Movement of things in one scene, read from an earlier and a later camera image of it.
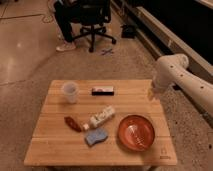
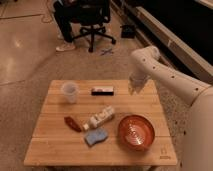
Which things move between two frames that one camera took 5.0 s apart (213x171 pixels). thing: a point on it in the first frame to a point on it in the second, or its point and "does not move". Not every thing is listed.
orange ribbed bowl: [136, 132] does not move
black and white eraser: [102, 91] does not move
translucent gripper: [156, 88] to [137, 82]
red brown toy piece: [72, 123] does not move
